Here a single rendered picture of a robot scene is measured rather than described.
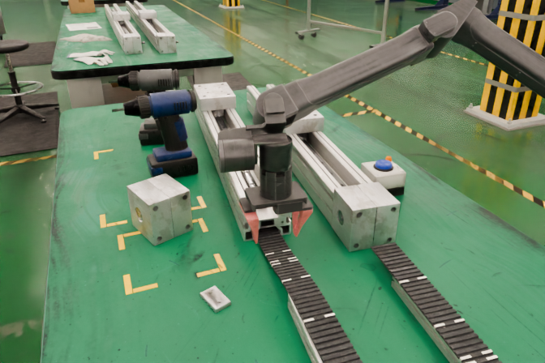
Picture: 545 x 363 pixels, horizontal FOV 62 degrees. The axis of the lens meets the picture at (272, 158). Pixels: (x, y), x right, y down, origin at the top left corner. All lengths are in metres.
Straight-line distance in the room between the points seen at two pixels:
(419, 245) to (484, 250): 0.12
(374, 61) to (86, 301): 0.66
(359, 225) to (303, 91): 0.28
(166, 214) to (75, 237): 0.20
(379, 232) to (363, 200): 0.07
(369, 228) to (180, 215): 0.38
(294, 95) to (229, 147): 0.15
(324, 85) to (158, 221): 0.41
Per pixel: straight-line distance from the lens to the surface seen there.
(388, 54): 0.90
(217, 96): 1.40
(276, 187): 0.78
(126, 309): 0.82
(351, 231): 0.89
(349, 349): 0.69
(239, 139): 0.76
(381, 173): 1.09
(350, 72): 0.85
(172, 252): 0.92
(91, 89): 2.52
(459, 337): 0.75
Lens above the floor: 1.32
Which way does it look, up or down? 25 degrees down
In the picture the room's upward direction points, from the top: straight up
